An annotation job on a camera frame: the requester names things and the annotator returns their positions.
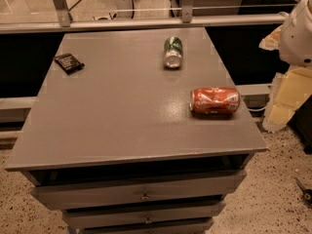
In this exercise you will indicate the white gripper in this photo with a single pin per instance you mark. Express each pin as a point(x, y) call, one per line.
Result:
point(297, 41)

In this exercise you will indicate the red coke can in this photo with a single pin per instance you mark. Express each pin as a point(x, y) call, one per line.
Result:
point(214, 100)

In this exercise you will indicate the green soda can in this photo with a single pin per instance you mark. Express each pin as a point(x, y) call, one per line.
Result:
point(173, 52)

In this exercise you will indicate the black caster wheel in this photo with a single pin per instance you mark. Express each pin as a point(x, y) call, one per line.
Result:
point(306, 193)

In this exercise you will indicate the grey drawer cabinet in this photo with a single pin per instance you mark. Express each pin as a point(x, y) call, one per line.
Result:
point(126, 116)

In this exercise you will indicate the middle grey drawer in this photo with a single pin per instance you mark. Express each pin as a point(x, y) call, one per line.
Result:
point(144, 215)

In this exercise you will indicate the grey drawer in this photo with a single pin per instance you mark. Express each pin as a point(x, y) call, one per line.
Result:
point(186, 226)
point(144, 215)
point(148, 189)

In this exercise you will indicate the bottom grey drawer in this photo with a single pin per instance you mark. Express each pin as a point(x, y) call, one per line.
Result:
point(186, 226)

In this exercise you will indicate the black snack packet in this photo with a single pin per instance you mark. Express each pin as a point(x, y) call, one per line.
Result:
point(69, 63)

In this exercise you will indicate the grey metal railing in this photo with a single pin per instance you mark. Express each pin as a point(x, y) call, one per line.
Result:
point(25, 16)

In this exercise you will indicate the top grey drawer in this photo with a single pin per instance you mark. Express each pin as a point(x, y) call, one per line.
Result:
point(148, 189)

